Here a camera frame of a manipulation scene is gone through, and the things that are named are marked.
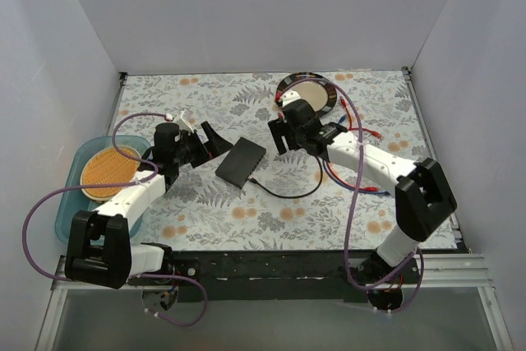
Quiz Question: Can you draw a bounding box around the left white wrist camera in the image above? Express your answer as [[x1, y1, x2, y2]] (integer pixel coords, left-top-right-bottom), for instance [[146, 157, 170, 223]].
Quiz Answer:
[[173, 110, 196, 134]]

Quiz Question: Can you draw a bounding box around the orange woven round plate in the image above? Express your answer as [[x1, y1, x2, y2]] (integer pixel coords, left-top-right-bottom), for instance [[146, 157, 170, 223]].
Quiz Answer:
[[81, 147, 140, 202]]

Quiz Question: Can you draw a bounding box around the black ethernet cable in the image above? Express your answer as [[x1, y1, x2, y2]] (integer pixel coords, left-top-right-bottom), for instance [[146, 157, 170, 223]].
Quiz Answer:
[[248, 157, 325, 200]]

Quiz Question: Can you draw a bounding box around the teal plastic tray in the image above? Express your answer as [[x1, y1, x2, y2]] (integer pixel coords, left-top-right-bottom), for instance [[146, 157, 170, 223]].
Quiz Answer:
[[55, 135, 150, 244]]

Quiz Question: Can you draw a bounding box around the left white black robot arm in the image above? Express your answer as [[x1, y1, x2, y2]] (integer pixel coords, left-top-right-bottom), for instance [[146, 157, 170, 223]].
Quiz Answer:
[[65, 122, 233, 289]]

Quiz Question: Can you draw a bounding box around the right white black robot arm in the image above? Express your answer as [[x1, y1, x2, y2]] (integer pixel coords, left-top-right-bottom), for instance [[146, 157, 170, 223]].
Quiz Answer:
[[269, 91, 458, 284]]

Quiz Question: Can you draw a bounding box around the dark rimmed beige plate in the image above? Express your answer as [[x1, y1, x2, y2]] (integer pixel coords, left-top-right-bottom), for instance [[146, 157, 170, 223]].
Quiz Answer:
[[275, 72, 338, 117]]

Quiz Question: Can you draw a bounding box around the black network switch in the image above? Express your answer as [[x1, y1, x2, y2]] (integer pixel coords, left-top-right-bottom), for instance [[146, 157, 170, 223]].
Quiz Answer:
[[215, 137, 266, 188]]

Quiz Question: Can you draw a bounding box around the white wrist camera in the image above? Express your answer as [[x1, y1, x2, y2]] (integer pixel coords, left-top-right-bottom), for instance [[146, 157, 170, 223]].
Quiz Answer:
[[278, 90, 302, 110], [173, 110, 196, 134]]

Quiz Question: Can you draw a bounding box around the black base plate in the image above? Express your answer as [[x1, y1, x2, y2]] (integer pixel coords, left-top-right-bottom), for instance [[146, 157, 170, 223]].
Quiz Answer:
[[171, 250, 368, 303]]

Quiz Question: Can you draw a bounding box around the red ethernet cable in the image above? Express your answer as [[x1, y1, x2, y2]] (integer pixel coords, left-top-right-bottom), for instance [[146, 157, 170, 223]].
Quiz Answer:
[[324, 98, 391, 195]]

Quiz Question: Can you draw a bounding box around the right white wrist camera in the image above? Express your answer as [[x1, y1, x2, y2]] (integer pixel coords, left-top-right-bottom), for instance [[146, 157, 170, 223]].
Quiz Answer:
[[278, 90, 302, 110]]

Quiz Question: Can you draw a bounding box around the floral tablecloth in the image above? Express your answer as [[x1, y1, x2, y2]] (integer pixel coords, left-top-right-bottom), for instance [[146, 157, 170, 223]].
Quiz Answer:
[[80, 70, 459, 252]]

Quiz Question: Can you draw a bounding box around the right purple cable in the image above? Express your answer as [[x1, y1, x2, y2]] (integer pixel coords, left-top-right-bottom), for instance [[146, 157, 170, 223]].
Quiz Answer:
[[274, 79, 424, 314]]

